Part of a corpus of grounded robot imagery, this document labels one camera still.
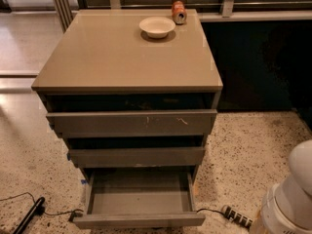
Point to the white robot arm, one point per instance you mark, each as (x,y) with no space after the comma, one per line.
(286,208)

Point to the grey top drawer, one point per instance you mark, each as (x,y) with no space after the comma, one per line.
(133,123)

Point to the black power strip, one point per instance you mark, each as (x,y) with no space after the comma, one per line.
(236,217)

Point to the grey drawer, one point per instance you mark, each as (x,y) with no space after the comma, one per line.
(133,123)
(139,198)
(136,157)

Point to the white paper bowl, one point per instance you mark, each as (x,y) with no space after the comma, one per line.
(157,27)

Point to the black power adapter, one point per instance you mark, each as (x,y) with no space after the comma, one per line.
(75,213)

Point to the black bar on floor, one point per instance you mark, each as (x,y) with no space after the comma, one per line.
(37,209)

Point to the grey middle drawer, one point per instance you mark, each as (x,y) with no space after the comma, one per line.
(136,157)

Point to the grey bottom drawer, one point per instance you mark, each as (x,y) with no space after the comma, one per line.
(139,198)

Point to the orange soda can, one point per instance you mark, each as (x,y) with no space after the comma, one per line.
(179,14)

